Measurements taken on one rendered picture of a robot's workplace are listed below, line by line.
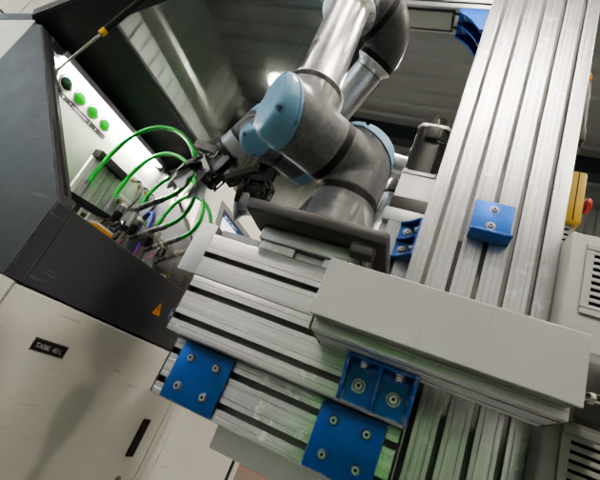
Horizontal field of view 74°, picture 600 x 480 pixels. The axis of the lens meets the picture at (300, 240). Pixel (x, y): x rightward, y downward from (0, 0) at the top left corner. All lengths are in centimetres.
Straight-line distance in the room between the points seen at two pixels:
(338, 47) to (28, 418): 94
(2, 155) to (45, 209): 25
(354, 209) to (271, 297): 19
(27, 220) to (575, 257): 98
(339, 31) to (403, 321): 58
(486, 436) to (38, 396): 84
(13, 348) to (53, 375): 12
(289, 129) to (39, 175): 54
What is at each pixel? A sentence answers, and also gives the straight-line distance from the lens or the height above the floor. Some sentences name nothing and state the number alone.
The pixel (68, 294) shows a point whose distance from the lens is 95.
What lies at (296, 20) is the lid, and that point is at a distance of 144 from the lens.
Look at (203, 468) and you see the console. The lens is 173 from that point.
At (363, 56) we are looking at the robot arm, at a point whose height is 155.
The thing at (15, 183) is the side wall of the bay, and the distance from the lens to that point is 100.
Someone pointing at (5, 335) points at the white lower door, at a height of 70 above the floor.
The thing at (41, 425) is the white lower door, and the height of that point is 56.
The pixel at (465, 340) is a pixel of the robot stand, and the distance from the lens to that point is 44.
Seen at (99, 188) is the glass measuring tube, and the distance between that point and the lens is 159.
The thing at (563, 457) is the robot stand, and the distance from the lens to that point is 72.
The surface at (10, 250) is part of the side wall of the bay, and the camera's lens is 89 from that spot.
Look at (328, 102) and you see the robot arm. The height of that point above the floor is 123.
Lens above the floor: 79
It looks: 21 degrees up
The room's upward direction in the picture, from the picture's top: 24 degrees clockwise
